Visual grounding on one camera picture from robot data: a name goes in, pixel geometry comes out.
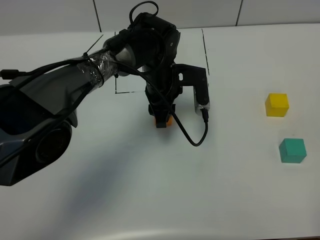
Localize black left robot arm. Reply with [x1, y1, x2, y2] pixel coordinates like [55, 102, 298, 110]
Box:
[0, 13, 180, 186]

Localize yellow block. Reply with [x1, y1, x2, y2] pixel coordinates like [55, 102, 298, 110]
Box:
[265, 93, 290, 117]

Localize orange block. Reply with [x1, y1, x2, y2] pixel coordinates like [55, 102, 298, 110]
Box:
[154, 115, 173, 127]

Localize black left camera cable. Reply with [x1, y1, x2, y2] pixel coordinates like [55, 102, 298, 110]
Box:
[113, 56, 210, 148]

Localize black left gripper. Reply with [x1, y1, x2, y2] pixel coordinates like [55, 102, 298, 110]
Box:
[144, 63, 183, 129]

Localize teal block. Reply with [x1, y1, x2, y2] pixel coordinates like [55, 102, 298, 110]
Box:
[279, 138, 307, 164]

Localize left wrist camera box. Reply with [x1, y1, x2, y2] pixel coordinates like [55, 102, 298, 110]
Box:
[171, 64, 210, 116]

